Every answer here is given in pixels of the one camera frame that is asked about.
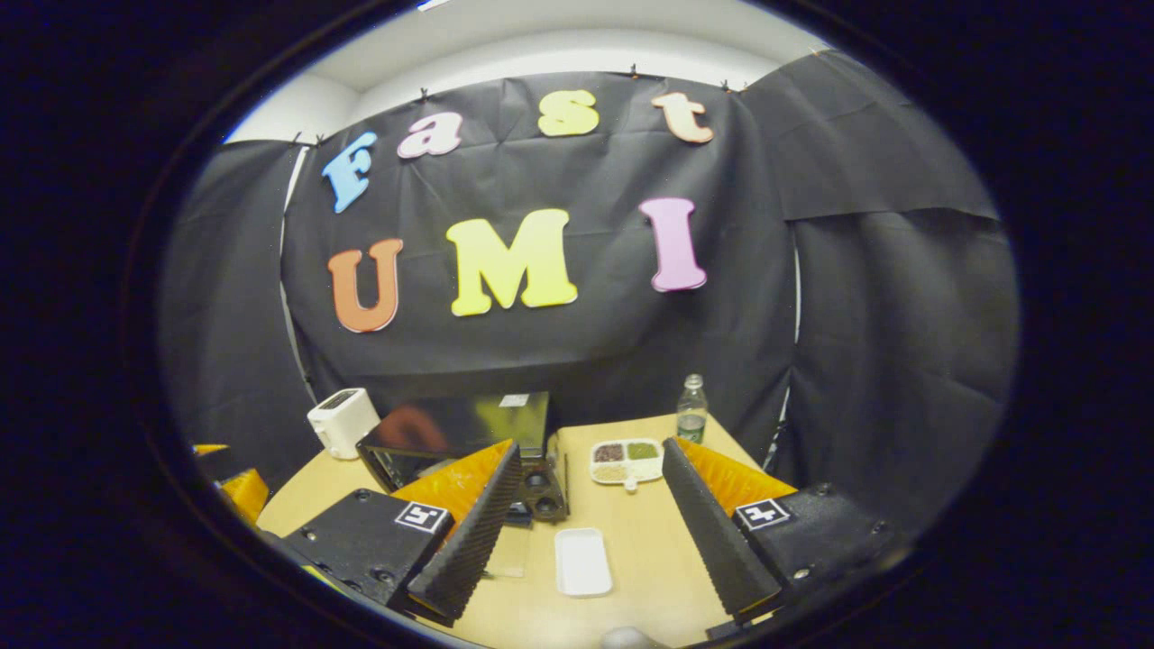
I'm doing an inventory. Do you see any white toaster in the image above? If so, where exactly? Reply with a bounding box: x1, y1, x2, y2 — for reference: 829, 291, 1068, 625
307, 388, 382, 462

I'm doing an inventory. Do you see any white food tray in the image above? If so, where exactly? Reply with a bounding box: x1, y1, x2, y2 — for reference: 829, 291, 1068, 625
554, 527, 615, 599

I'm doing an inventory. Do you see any white divided grain tray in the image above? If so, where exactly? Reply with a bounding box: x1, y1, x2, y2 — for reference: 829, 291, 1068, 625
590, 438, 666, 493

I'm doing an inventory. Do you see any black backdrop cloth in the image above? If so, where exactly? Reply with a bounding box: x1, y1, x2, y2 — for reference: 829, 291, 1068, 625
158, 50, 1021, 542

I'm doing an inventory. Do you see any black electric oven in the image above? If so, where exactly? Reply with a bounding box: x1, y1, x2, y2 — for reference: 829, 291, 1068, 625
356, 391, 571, 580

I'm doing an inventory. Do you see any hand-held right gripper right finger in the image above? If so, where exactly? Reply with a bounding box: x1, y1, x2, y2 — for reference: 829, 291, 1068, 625
661, 437, 911, 627

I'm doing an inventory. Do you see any clear plastic water bottle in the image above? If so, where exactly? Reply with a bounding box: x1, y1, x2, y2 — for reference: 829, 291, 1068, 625
676, 373, 710, 445

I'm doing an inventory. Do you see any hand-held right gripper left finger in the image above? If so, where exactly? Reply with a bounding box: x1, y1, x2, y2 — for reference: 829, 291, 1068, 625
281, 439, 525, 626

